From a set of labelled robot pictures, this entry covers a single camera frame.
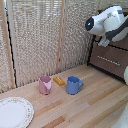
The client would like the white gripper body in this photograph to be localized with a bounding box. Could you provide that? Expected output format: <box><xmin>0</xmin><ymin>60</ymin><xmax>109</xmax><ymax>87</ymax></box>
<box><xmin>97</xmin><ymin>34</ymin><xmax>112</xmax><ymax>48</ymax></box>

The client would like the brown wooden drawer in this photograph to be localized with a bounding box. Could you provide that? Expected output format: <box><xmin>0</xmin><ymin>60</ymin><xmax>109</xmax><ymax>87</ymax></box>
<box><xmin>94</xmin><ymin>33</ymin><xmax>128</xmax><ymax>52</ymax></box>
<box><xmin>89</xmin><ymin>41</ymin><xmax>128</xmax><ymax>82</ymax></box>

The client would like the pink mug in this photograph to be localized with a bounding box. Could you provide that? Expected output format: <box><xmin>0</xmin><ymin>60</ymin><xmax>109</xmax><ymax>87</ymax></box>
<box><xmin>38</xmin><ymin>75</ymin><xmax>53</xmax><ymax>96</ymax></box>

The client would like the dark brown drawer cabinet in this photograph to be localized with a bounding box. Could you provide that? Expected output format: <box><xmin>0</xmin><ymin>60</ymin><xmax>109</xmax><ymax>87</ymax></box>
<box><xmin>87</xmin><ymin>9</ymin><xmax>128</xmax><ymax>83</ymax></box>

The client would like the blue mug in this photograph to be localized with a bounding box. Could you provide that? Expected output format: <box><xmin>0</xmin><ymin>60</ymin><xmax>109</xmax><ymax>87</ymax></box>
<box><xmin>65</xmin><ymin>75</ymin><xmax>85</xmax><ymax>96</ymax></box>

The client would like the yellow rectangular block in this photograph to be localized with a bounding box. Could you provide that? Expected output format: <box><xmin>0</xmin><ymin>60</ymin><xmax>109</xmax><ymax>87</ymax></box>
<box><xmin>53</xmin><ymin>76</ymin><xmax>67</xmax><ymax>87</ymax></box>

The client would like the beige bamboo screen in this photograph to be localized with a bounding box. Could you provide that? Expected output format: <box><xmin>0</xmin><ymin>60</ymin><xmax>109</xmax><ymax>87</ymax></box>
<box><xmin>0</xmin><ymin>0</ymin><xmax>128</xmax><ymax>93</ymax></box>

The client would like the grey rounded object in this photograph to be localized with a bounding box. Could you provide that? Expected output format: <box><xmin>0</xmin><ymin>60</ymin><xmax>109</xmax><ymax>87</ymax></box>
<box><xmin>110</xmin><ymin>105</ymin><xmax>128</xmax><ymax>128</ymax></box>

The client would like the white floral rim plate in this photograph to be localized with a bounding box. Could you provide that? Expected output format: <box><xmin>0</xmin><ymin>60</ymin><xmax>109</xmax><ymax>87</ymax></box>
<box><xmin>0</xmin><ymin>96</ymin><xmax>35</xmax><ymax>128</ymax></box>

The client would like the silver drawer handle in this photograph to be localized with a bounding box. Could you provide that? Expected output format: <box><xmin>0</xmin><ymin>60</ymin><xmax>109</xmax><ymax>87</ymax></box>
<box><xmin>96</xmin><ymin>54</ymin><xmax>122</xmax><ymax>67</ymax></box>

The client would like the slanted wooden post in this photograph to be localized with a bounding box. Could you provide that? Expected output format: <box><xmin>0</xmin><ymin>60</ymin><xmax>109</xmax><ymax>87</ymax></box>
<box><xmin>0</xmin><ymin>0</ymin><xmax>17</xmax><ymax>90</ymax></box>

